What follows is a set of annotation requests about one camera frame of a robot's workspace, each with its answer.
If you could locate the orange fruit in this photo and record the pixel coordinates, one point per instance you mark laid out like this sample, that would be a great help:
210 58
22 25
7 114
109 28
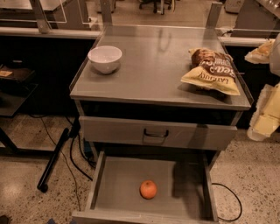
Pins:
148 189

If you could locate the yellow brown chip bag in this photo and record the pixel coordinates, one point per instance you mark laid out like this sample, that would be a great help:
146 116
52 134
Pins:
212 70

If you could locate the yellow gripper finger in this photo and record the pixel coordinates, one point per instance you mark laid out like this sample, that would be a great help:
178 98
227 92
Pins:
266 119
260 55

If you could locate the white ceramic bowl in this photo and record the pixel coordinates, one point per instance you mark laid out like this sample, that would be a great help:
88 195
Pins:
105 59

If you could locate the closed grey drawer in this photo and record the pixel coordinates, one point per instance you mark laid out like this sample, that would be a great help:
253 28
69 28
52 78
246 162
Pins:
181 135

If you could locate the black office chair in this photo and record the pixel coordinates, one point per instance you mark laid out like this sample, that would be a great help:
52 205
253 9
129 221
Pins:
158 5

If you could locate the open grey drawer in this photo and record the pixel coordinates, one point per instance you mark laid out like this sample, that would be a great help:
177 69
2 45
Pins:
184 196

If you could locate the grey metal cabinet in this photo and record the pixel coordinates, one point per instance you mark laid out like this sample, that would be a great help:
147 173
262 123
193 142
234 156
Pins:
147 85

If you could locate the black metal stand leg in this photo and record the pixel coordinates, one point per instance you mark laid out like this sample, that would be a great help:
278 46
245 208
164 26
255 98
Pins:
42 184

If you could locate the black drawer handle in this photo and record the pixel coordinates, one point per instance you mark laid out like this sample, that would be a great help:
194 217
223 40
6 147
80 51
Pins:
148 134

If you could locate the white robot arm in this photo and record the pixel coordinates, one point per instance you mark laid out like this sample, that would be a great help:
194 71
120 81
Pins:
274 64

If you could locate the dark side table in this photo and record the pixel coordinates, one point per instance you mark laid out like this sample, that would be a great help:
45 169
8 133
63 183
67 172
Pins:
15 89

